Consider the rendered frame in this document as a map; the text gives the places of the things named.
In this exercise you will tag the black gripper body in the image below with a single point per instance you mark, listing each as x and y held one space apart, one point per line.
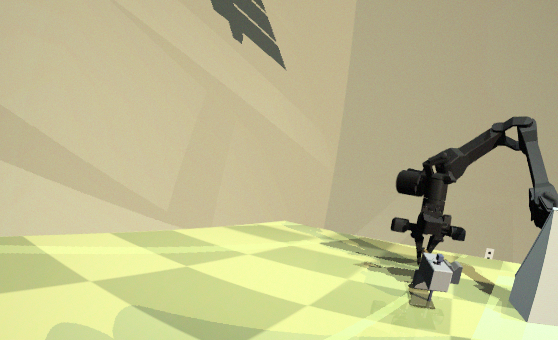
401 225

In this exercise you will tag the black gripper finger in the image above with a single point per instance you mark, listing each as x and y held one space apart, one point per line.
419 244
433 243

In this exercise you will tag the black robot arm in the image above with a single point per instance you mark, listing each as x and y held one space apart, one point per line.
452 163

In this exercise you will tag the dark grey thin rod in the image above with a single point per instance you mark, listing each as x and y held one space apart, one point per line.
439 260

